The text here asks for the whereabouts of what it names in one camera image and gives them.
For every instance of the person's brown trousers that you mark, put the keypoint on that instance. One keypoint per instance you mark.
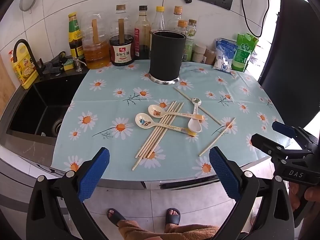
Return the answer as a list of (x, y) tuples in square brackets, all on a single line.
[(175, 232)]

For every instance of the cream spoon with blue print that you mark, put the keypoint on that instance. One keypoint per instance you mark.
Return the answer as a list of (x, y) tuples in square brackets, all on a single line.
[(142, 121)]

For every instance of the clear cooking oil jug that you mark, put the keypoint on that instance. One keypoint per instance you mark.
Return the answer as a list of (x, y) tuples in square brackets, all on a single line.
[(96, 52)]

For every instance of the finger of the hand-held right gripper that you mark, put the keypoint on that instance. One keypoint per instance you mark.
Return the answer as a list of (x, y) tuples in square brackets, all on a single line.
[(262, 142), (283, 128)]

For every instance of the black slipper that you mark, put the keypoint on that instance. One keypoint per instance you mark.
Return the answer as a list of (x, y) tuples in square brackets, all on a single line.
[(115, 216), (172, 216)]

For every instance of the wooden cutting board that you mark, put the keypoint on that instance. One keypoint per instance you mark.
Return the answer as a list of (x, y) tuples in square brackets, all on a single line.
[(5, 85)]

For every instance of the metal sink fitting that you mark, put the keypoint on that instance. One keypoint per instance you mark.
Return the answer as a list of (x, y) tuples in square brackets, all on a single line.
[(78, 63)]

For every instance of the clear bottle with green label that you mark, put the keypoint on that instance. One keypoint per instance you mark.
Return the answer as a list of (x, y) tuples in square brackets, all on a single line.
[(191, 37)]

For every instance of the tall clear orange cap bottle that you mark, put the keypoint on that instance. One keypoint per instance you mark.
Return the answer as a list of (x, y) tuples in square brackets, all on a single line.
[(176, 17)]

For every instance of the black panel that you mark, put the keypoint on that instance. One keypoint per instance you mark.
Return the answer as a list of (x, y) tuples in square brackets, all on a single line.
[(287, 55)]

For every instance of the cream spoon with bear print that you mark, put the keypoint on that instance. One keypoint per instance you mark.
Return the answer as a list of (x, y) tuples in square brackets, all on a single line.
[(156, 112)]

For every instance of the black kitchen sink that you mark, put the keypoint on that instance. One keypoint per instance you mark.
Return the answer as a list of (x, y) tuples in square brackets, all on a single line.
[(37, 110)]

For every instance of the yellow green sponge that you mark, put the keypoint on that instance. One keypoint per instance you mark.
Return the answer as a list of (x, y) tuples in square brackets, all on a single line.
[(68, 66)]

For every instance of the dark cloth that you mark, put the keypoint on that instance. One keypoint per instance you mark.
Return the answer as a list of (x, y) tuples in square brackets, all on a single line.
[(53, 63)]

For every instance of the white spice jar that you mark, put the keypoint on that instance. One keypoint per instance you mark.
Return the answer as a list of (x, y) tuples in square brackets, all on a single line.
[(199, 52)]

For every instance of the light blue daisy tablecloth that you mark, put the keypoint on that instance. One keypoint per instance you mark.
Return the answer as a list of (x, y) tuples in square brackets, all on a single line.
[(112, 110)]

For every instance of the clear yellow cap bottle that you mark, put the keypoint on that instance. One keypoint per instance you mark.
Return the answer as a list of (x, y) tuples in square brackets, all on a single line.
[(158, 21)]

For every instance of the short orange cap bottle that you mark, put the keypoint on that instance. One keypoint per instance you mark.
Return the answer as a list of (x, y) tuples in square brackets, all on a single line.
[(182, 27)]

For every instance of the green label yellow cap bottle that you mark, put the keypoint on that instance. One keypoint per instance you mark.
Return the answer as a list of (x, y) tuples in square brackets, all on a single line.
[(75, 35)]

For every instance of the black kitchen faucet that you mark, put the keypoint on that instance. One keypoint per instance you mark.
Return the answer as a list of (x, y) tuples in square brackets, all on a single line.
[(25, 45)]

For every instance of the black cylindrical utensil holder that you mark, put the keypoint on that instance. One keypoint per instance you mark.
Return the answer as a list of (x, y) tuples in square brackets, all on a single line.
[(165, 55)]

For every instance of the green seasoning bag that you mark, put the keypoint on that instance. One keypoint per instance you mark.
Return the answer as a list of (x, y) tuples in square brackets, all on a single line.
[(243, 52)]

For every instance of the black cap sauce bottle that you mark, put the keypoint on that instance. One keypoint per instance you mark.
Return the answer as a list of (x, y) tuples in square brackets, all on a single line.
[(142, 35)]

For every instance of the dark soy sauce jug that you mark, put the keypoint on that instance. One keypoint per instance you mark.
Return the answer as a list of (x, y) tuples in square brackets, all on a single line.
[(121, 52)]

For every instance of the person's right hand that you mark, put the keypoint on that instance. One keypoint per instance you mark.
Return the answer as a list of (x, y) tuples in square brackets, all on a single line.
[(293, 197)]

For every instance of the single wooden chopstick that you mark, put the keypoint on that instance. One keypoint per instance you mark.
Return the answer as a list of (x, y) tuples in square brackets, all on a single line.
[(215, 139), (182, 94)]

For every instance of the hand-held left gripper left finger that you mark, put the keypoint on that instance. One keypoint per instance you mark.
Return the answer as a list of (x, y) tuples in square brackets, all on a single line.
[(95, 172)]

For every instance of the white spoon with green print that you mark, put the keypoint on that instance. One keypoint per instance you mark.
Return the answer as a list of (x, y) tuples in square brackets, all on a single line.
[(195, 126)]

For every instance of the yellow dish soap bottle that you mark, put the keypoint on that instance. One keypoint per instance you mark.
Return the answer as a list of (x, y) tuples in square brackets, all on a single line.
[(23, 71)]

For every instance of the pile of wooden chopsticks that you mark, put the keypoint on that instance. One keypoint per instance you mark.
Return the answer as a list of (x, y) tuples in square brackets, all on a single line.
[(156, 136)]

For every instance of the white and blue salt bag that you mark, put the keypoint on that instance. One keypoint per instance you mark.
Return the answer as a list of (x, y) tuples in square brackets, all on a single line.
[(225, 56)]

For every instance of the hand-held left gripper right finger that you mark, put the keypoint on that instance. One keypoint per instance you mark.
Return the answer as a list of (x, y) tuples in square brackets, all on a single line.
[(225, 175)]

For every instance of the brown spice jar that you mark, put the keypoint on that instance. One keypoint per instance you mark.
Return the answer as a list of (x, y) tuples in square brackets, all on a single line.
[(210, 56)]

